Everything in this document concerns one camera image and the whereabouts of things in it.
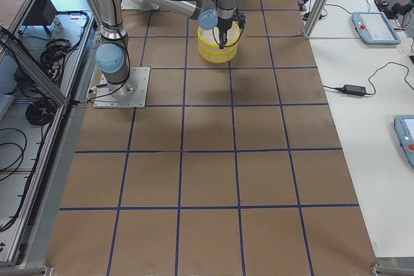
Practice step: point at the black box under table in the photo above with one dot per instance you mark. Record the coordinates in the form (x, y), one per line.
(42, 13)

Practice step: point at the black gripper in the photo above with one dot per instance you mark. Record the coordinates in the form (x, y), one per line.
(224, 26)

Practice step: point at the teach pendant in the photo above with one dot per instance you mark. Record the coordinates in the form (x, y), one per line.
(403, 125)
(374, 28)

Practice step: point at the black power adapter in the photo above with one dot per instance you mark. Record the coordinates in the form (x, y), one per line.
(354, 90)

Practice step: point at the aluminium frame rail left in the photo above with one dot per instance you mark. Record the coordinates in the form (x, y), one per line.
(31, 67)

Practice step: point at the upper teach pendant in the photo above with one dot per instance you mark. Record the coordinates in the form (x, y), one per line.
(374, 28)

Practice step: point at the lower teach pendant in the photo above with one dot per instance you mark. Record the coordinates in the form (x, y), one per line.
(403, 125)

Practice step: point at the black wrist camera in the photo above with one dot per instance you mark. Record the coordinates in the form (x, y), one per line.
(239, 18)

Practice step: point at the yellow steamer layer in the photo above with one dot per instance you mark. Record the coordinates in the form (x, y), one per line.
(212, 54)
(210, 38)

